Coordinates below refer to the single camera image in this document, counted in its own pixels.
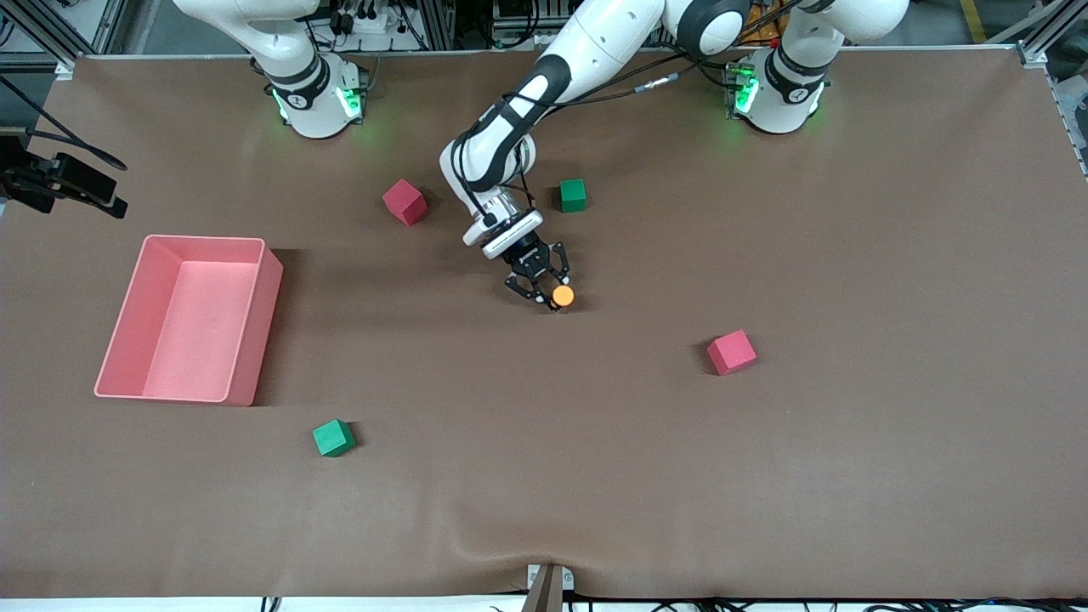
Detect pink foam cube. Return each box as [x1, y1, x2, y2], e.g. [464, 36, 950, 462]
[706, 329, 758, 377]
[382, 178, 428, 227]

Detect brown table cover sheet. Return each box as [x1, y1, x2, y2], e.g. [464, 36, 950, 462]
[0, 47, 1088, 601]

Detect pink plastic bin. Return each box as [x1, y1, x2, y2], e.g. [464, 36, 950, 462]
[93, 235, 285, 407]

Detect white power strip with plugs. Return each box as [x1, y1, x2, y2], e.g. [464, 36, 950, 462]
[327, 0, 405, 37]

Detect orange packaged items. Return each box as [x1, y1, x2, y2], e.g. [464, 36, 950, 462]
[738, 0, 783, 48]

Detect aluminium frame beams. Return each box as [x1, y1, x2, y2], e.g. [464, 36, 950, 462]
[0, 0, 162, 82]

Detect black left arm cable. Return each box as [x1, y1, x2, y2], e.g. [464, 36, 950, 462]
[450, 34, 766, 224]

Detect aluminium frame upright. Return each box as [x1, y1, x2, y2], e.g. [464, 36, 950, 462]
[416, 0, 456, 50]

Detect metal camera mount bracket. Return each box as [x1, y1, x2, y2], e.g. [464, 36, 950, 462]
[520, 563, 576, 612]

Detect aluminium frame rail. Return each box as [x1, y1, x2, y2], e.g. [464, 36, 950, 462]
[1016, 0, 1088, 179]

